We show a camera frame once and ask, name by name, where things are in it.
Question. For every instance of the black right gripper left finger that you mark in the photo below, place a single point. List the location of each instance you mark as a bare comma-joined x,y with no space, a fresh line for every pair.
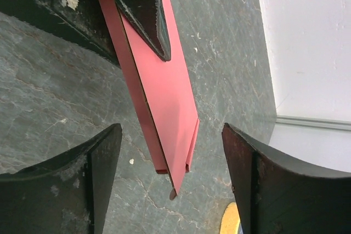
68,193

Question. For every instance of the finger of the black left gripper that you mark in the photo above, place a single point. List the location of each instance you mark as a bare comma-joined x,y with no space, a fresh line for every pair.
77,21
147,17

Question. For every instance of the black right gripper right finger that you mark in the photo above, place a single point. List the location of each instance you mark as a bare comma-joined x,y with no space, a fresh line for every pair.
278,193

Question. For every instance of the pink paper box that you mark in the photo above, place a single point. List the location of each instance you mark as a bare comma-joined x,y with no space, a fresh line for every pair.
161,93

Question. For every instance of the yellow masking tape roll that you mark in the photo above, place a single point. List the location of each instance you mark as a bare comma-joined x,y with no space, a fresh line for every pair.
230,221

